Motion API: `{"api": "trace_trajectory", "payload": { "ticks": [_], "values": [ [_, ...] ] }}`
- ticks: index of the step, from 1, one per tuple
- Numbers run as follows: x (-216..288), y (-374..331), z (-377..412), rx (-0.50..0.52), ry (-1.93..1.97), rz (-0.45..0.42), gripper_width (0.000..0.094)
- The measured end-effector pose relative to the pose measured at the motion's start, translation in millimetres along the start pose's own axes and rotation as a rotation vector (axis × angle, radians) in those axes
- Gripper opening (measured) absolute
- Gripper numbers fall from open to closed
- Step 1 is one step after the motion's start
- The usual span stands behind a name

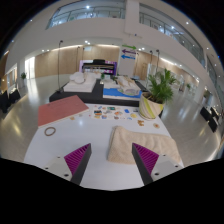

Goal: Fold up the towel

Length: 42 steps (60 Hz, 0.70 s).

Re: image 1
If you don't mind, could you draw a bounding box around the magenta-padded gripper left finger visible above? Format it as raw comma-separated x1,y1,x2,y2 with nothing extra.
42,143,93,186

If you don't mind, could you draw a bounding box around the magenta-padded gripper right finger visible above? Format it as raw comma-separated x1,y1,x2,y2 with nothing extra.
131,142,185,186

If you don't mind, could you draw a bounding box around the beige towel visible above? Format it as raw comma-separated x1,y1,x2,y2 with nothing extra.
107,125,183,166

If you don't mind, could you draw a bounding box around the palm plant in striped pot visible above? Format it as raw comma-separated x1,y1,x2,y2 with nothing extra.
138,68,178,121

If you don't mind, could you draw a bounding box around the pink flat board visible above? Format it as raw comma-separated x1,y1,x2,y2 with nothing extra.
37,94,90,129

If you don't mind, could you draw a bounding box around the white sticker sheet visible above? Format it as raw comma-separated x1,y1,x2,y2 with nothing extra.
89,104,139,122

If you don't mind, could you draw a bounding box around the group of black chairs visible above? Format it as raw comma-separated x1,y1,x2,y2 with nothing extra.
199,105,223,133
0,89,22,114

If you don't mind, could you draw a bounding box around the small potted plant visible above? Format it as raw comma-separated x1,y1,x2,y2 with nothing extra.
20,71,28,88

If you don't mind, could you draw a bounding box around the black piano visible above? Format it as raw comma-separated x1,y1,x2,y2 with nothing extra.
81,59,118,76

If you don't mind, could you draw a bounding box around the signboard with coloured arrows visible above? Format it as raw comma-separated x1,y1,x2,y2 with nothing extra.
118,44,138,76

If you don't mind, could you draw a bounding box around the wooden ring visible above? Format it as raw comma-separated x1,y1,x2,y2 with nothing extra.
44,126,57,137

